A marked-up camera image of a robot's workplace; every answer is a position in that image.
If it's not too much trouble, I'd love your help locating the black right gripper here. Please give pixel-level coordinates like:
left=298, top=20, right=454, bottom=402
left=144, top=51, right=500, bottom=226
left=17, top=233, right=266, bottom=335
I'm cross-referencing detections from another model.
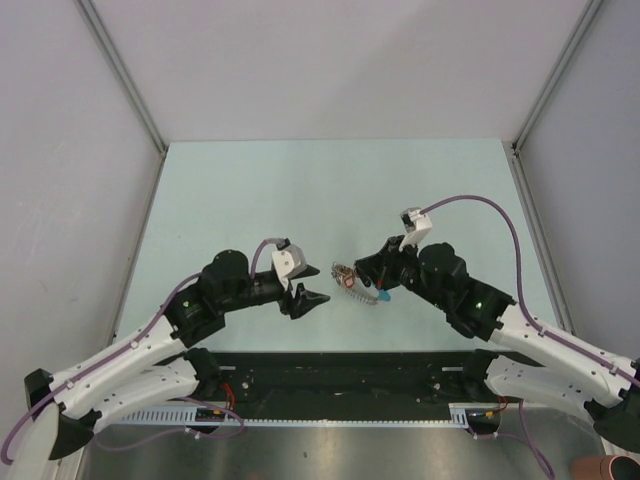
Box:
left=355, top=236, right=449, bottom=311

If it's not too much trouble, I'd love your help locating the metal key organizer with rings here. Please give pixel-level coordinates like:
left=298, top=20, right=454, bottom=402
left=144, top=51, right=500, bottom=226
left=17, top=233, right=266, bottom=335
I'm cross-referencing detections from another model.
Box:
left=331, top=262, right=391, bottom=306

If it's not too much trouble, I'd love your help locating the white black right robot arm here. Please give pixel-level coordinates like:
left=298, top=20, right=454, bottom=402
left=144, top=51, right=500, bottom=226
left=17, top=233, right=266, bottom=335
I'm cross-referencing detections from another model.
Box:
left=354, top=236, right=639, bottom=452

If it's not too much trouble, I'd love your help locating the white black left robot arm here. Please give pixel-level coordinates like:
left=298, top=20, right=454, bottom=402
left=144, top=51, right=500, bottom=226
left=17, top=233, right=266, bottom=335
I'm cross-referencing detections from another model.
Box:
left=24, top=243, right=330, bottom=460

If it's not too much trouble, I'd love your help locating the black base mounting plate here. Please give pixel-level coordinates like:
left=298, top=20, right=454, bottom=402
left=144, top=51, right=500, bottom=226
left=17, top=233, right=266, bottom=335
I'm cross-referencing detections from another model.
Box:
left=213, top=351, right=498, bottom=403

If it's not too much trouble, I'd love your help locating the pink cylindrical object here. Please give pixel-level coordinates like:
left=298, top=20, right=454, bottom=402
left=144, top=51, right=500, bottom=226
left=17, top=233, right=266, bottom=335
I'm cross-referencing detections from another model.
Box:
left=570, top=455, right=639, bottom=480

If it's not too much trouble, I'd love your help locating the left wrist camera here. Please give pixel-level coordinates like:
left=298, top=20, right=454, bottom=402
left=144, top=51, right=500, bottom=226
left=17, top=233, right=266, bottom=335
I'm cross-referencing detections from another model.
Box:
left=271, top=238, right=308, bottom=291

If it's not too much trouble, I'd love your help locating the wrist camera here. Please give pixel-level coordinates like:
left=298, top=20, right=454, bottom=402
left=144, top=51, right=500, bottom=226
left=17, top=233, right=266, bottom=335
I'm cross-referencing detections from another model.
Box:
left=271, top=238, right=308, bottom=291
left=399, top=207, right=433, bottom=251

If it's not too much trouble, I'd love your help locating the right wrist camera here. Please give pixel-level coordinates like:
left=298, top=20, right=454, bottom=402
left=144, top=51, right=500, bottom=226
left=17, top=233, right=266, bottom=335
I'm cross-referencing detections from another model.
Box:
left=399, top=207, right=433, bottom=251

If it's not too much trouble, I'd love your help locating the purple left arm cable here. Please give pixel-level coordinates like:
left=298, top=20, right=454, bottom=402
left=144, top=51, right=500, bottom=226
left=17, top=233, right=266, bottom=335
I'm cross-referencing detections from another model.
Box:
left=0, top=236, right=291, bottom=464

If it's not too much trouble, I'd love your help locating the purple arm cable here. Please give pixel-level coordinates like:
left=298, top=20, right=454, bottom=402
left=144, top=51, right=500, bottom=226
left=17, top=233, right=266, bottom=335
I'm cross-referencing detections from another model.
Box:
left=422, top=194, right=640, bottom=479
left=0, top=236, right=291, bottom=464

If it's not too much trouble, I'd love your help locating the grey slotted cable duct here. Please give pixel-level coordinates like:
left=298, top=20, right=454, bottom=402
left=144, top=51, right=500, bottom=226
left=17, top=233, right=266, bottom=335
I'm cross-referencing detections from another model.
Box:
left=116, top=404, right=500, bottom=429

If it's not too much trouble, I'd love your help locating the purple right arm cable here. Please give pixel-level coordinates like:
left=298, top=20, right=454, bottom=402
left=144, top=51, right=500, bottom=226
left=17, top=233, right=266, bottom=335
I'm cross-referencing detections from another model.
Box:
left=422, top=194, right=640, bottom=479

